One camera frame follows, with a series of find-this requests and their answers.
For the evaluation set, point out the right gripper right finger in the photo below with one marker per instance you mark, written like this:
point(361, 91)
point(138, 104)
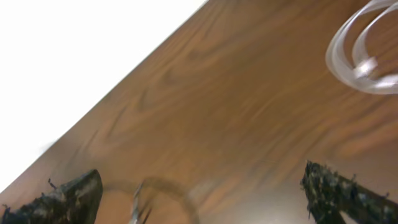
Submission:
point(329, 194)

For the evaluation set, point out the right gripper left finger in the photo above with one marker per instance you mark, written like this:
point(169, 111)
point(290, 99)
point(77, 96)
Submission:
point(75, 202)

